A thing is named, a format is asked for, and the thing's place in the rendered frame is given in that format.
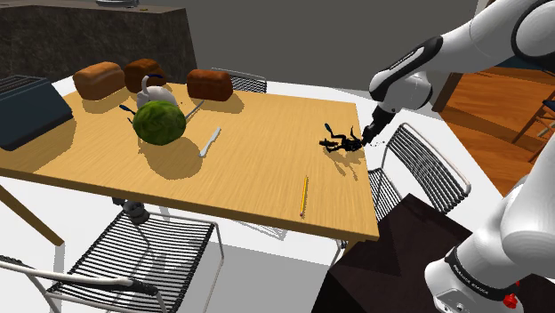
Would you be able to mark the light brown bread loaf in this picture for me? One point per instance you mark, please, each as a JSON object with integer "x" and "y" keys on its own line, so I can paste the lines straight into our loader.
{"x": 99, "y": 80}

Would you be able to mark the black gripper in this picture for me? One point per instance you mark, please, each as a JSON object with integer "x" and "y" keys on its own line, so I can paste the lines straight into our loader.
{"x": 378, "y": 122}

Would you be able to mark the dark stone counter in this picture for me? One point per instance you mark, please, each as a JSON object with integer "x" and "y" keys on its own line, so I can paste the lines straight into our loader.
{"x": 95, "y": 39}

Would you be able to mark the green cabbage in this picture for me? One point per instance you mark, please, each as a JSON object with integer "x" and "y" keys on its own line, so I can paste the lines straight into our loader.
{"x": 159, "y": 123}

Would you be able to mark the wooden dining table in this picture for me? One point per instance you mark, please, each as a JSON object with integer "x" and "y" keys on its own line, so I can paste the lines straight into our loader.
{"x": 256, "y": 164}

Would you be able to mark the dark brown bread loaf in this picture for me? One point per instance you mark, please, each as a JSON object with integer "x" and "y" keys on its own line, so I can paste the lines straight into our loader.
{"x": 141, "y": 71}

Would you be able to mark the reddish brown bread loaf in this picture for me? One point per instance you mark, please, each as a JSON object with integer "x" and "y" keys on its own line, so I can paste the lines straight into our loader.
{"x": 210, "y": 84}

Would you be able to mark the silver metal utensil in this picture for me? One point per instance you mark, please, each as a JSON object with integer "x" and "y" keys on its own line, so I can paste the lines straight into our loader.
{"x": 195, "y": 110}

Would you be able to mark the dark robot stand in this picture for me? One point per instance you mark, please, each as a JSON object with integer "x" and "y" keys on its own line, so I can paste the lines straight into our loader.
{"x": 390, "y": 260}

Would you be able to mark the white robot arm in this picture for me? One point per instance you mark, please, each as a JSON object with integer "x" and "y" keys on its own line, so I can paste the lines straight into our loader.
{"x": 485, "y": 39}

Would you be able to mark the yellow pencil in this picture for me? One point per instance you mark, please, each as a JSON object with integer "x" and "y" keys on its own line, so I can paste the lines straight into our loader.
{"x": 304, "y": 195}

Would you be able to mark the dark blue toaster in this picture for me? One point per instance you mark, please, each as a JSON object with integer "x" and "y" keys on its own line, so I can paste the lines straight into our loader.
{"x": 28, "y": 110}

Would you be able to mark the white butter knife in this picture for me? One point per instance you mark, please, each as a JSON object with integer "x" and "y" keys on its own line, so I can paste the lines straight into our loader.
{"x": 210, "y": 142}

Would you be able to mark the wooden chair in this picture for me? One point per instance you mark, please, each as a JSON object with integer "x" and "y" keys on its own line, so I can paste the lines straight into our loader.
{"x": 537, "y": 119}

